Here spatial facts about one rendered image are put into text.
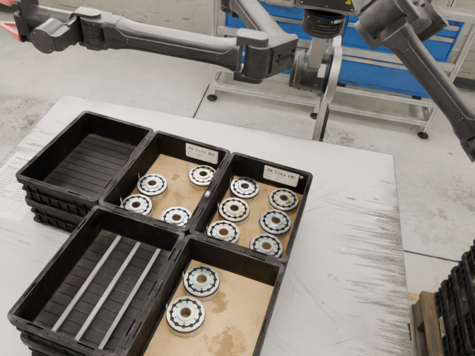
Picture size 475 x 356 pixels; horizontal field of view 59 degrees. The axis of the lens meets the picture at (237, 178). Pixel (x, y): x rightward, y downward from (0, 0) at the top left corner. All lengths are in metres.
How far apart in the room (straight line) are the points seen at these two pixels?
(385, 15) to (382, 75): 2.29
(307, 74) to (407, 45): 0.64
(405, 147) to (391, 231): 1.70
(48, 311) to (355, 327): 0.89
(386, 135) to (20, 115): 2.70
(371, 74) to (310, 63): 1.70
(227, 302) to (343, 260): 0.50
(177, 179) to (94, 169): 0.30
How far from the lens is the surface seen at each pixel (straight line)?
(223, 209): 1.41
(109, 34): 1.04
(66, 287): 1.32
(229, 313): 1.23
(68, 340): 1.12
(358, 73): 3.21
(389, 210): 1.78
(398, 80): 3.25
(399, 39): 0.97
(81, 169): 1.63
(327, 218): 1.66
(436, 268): 2.65
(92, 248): 1.38
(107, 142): 1.73
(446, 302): 2.19
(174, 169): 1.58
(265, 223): 1.38
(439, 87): 1.02
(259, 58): 0.95
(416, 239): 2.73
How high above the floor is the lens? 1.91
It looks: 44 degrees down
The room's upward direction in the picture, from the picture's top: 6 degrees clockwise
